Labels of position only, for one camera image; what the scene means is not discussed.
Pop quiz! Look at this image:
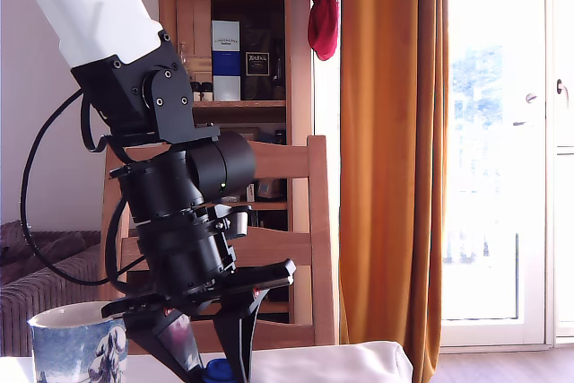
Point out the blue white patterned coffee cup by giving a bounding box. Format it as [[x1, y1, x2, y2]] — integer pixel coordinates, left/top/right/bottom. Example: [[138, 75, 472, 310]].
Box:
[[27, 301, 130, 383]]

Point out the white tablecloth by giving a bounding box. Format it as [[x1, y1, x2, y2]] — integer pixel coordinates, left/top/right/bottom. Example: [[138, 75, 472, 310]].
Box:
[[0, 339, 414, 383]]

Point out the wooden ladder-back chair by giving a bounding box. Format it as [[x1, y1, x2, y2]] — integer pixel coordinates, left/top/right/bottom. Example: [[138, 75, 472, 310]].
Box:
[[100, 134, 338, 355]]

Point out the blue and white carton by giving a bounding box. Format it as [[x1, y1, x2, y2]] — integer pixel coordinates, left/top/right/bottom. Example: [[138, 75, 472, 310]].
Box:
[[210, 19, 242, 102]]

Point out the black bottle box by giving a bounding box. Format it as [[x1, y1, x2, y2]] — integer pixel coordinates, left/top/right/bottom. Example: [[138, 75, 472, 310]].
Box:
[[240, 18, 274, 102]]

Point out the orange curtain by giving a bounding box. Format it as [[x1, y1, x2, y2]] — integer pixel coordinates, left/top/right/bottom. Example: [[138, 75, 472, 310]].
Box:
[[338, 0, 450, 383]]

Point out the light wooden box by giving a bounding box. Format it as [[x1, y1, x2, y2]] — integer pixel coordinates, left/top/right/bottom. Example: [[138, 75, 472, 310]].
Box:
[[175, 0, 213, 84]]

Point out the red knotted cloth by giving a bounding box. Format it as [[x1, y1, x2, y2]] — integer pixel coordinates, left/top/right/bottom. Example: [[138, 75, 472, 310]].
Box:
[[300, 0, 343, 62]]

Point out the white balcony door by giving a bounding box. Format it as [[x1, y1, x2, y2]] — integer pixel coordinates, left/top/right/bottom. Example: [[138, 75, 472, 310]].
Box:
[[439, 0, 574, 350]]

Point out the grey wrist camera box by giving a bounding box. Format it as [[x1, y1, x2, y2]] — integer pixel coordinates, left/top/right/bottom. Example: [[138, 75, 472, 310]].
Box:
[[204, 204, 253, 239]]

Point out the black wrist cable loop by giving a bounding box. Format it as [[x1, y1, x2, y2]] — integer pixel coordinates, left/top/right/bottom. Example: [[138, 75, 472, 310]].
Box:
[[106, 194, 150, 300]]

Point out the brown corduroy sofa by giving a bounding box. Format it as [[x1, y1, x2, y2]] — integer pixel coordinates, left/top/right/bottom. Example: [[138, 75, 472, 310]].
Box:
[[0, 219, 109, 357]]

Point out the flat black cable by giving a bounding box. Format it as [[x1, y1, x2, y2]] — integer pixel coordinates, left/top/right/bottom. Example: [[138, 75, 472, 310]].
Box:
[[79, 96, 111, 155]]

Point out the thin round black cable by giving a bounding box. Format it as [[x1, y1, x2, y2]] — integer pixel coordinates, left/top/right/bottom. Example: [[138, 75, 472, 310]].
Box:
[[19, 87, 147, 288]]

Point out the metal door handle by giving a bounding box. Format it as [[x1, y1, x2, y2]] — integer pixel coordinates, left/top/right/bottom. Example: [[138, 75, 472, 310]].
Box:
[[555, 78, 571, 109]]

